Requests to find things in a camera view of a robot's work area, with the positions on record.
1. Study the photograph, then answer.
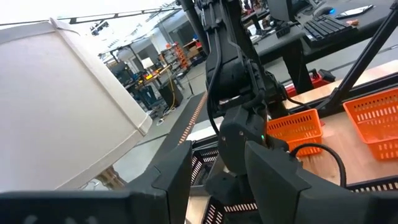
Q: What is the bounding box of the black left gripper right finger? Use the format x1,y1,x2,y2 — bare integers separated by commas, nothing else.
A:
244,140,398,224

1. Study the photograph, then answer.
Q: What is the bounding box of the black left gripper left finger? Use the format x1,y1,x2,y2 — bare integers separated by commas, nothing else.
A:
0,140,193,224

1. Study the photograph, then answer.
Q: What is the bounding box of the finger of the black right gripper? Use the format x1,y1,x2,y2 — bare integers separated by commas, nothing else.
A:
204,170,254,206

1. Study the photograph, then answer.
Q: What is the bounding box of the orange plastic basket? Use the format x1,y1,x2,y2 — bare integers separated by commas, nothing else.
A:
266,108,324,157
342,88,398,162

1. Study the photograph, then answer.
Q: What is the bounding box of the shelf with orange bins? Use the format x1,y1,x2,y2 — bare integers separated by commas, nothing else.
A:
172,42,190,70

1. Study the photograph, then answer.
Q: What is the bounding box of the black hazard-striped floor mat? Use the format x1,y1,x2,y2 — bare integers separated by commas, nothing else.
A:
157,91,209,149

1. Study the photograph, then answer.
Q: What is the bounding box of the cluttered workbench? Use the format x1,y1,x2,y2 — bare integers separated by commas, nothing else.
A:
124,63,185,110

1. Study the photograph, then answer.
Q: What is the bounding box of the red and black tool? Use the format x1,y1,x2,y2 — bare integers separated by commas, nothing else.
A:
284,68,336,98

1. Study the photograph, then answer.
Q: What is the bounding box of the white screen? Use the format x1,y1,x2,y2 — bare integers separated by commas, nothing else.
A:
141,57,155,70

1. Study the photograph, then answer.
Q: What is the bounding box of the white fabric lampshade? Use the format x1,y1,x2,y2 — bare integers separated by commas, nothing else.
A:
0,17,153,192

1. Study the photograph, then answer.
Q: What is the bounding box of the black monitor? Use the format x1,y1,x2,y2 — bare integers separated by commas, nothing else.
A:
267,0,295,22

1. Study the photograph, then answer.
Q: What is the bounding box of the black computer keyboard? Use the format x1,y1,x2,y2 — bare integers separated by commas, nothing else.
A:
302,14,359,49

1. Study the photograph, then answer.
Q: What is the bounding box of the black computer mouse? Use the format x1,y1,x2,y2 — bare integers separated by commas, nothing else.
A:
313,6,336,17

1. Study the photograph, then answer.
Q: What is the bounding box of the flat tablet device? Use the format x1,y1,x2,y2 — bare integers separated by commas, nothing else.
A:
335,4,375,19

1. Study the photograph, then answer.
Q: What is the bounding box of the black office desk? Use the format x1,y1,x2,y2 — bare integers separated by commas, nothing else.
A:
253,0,398,94

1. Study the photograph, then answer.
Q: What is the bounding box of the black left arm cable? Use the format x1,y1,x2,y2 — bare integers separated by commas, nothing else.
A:
289,142,348,189

